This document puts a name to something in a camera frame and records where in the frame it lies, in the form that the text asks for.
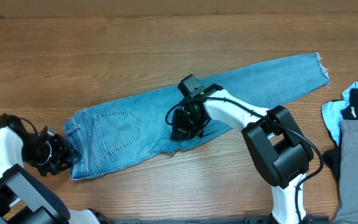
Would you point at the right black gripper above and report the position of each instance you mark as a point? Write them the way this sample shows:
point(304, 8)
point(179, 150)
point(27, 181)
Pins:
point(180, 130)

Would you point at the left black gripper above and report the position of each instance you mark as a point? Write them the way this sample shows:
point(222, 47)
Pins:
point(65, 150)

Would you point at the light blue denim jeans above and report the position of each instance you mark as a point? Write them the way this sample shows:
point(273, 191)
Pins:
point(122, 133)

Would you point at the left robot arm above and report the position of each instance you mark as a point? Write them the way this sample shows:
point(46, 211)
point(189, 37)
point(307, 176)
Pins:
point(24, 199)

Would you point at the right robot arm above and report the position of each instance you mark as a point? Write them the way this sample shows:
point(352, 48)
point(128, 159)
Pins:
point(278, 149)

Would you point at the light blue cloth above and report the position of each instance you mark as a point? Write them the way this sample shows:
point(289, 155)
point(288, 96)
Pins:
point(331, 113)

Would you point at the black garment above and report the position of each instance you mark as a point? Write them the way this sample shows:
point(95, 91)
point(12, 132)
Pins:
point(332, 157)

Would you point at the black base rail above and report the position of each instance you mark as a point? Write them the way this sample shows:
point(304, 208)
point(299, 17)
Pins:
point(264, 219)

